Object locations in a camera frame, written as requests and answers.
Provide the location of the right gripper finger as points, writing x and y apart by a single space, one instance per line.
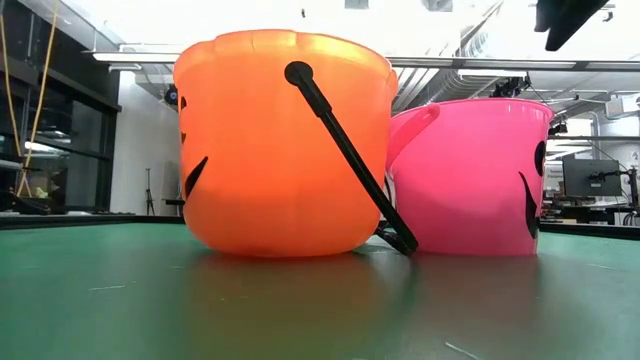
575 15
544 15

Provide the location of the pink pumpkin bucket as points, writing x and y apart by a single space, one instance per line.
465 190

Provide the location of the orange pumpkin bucket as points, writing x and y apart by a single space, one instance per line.
260 165

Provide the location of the black computer monitor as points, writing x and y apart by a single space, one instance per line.
592 177

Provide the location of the black tripod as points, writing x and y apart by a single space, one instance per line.
149 195

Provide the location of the green table mat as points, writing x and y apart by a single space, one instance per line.
150 300

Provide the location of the black hanging camera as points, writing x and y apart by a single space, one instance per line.
171 95

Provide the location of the black metal table frame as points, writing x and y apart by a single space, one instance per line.
75 221

